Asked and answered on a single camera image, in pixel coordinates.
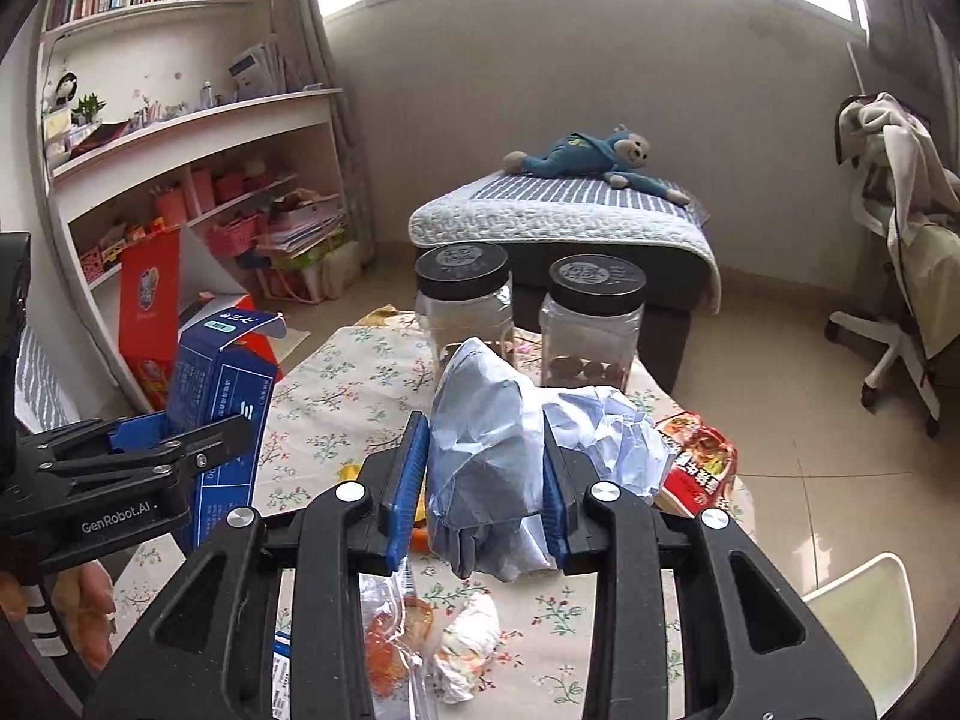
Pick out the white tissue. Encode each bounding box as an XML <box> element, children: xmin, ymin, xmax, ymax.
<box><xmin>435</xmin><ymin>591</ymin><xmax>502</xmax><ymax>704</ymax></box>

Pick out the blue cardboard box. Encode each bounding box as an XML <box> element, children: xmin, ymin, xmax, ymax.
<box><xmin>166</xmin><ymin>298</ymin><xmax>287</xmax><ymax>550</ymax></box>

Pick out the dark ottoman with quilted cover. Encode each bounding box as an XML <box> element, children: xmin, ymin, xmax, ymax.
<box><xmin>409</xmin><ymin>169</ymin><xmax>721</xmax><ymax>391</ymax></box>

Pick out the blue monkey plush toy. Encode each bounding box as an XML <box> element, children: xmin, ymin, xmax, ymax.
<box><xmin>502</xmin><ymin>125</ymin><xmax>691</xmax><ymax>205</ymax></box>

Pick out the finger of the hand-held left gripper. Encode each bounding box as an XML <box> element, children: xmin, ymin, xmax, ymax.
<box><xmin>19</xmin><ymin>414</ymin><xmax>253</xmax><ymax>466</ymax></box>
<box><xmin>45</xmin><ymin>444</ymin><xmax>226</xmax><ymax>500</ymax></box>

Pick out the beige cloth on chair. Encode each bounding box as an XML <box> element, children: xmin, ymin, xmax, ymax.
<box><xmin>836</xmin><ymin>92</ymin><xmax>960</xmax><ymax>361</ymax></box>

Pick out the grey patterned cloth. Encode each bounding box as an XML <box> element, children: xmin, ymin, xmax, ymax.
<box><xmin>15</xmin><ymin>322</ymin><xmax>85</xmax><ymax>432</ymax></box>

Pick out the black-lidded jar with green contents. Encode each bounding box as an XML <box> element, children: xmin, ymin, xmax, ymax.
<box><xmin>414</xmin><ymin>242</ymin><xmax>516</xmax><ymax>368</ymax></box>

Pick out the grey striped quilt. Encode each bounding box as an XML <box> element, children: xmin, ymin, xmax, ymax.
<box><xmin>409</xmin><ymin>170</ymin><xmax>722</xmax><ymax>312</ymax></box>

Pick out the red snack packet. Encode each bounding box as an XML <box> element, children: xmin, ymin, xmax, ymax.
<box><xmin>654</xmin><ymin>411</ymin><xmax>740</xmax><ymax>518</ymax></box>

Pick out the floral tablecloth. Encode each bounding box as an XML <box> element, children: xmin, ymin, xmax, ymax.
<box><xmin>112</xmin><ymin>305</ymin><xmax>758</xmax><ymax>720</ymax></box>

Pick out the red gift bag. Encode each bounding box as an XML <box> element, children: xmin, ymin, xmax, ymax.
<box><xmin>118</xmin><ymin>227</ymin><xmax>282</xmax><ymax>410</ymax></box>

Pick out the white label packet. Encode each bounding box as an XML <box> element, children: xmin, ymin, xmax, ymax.
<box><xmin>270</xmin><ymin>630</ymin><xmax>295</xmax><ymax>720</ymax></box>

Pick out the orange peel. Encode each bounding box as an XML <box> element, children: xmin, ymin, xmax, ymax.
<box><xmin>337</xmin><ymin>461</ymin><xmax>432</xmax><ymax>541</ymax></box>

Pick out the white bookshelf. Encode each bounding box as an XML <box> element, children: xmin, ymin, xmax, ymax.
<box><xmin>34</xmin><ymin>0</ymin><xmax>353</xmax><ymax>413</ymax></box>

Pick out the black-lidded jar of nuts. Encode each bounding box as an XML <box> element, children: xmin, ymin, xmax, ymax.
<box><xmin>538</xmin><ymin>253</ymin><xmax>647</xmax><ymax>391</ymax></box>

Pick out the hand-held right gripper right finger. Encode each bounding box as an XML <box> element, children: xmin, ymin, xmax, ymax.
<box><xmin>540</xmin><ymin>424</ymin><xmax>878</xmax><ymax>720</ymax></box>

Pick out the beige curtain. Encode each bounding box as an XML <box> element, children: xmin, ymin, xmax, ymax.
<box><xmin>270</xmin><ymin>0</ymin><xmax>376</xmax><ymax>271</ymax></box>

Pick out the stack of papers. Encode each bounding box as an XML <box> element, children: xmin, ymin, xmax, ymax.
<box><xmin>255</xmin><ymin>193</ymin><xmax>350</xmax><ymax>256</ymax></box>

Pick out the clear plastic bag with food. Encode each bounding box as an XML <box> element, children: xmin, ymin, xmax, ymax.
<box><xmin>358</xmin><ymin>570</ymin><xmax>443</xmax><ymax>720</ymax></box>

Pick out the white trash bin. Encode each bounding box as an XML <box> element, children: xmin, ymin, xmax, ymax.
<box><xmin>801</xmin><ymin>553</ymin><xmax>920</xmax><ymax>698</ymax></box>

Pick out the light blue paper bag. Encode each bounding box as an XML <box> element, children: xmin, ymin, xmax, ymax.
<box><xmin>426</xmin><ymin>337</ymin><xmax>672</xmax><ymax>580</ymax></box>

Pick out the white office chair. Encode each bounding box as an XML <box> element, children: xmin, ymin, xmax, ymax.
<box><xmin>825</xmin><ymin>94</ymin><xmax>960</xmax><ymax>437</ymax></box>

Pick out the pink basket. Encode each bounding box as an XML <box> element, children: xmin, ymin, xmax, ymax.
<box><xmin>206</xmin><ymin>214</ymin><xmax>263</xmax><ymax>257</ymax></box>

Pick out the person's left hand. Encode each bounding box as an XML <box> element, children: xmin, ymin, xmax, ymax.
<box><xmin>0</xmin><ymin>562</ymin><xmax>119</xmax><ymax>674</ymax></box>

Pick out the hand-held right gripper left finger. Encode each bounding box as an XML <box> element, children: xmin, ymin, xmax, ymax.
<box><xmin>82</xmin><ymin>411</ymin><xmax>432</xmax><ymax>720</ymax></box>

